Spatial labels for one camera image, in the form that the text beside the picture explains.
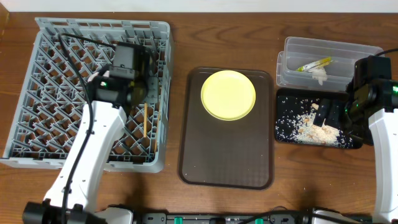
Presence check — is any wooden chopstick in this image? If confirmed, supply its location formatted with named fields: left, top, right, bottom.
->
left=154, top=114, right=161, bottom=154
left=143, top=102, right=148, bottom=138

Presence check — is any yellow plastic wrapper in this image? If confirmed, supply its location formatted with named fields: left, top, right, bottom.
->
left=297, top=57, right=332, bottom=72

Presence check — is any yellow round plate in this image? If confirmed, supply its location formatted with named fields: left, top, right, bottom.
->
left=200, top=70, right=256, bottom=121

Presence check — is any white round bowl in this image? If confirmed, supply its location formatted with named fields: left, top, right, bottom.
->
left=87, top=70, right=109, bottom=83

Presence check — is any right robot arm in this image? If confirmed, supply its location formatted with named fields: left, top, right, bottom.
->
left=313, top=52, right=397, bottom=223

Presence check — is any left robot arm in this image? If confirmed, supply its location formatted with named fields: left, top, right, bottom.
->
left=22, top=42, right=155, bottom=223

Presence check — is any black food waste tray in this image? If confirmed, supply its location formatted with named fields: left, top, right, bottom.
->
left=275, top=88, right=363, bottom=149

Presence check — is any spilled rice food waste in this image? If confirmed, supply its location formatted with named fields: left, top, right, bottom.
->
left=275, top=96, right=354, bottom=148

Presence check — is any clear plastic waste bin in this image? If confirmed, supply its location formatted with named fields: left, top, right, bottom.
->
left=276, top=37, right=383, bottom=91

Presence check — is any crumpled white tissue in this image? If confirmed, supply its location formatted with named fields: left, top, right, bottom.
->
left=311, top=67, right=327, bottom=85

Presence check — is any grey plastic dish rack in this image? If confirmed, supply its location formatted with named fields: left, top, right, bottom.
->
left=1, top=17, right=174, bottom=173

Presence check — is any dark brown serving tray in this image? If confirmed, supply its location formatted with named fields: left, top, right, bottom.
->
left=178, top=67, right=274, bottom=190

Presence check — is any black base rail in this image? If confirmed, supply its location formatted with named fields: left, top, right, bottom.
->
left=96, top=203, right=374, bottom=224

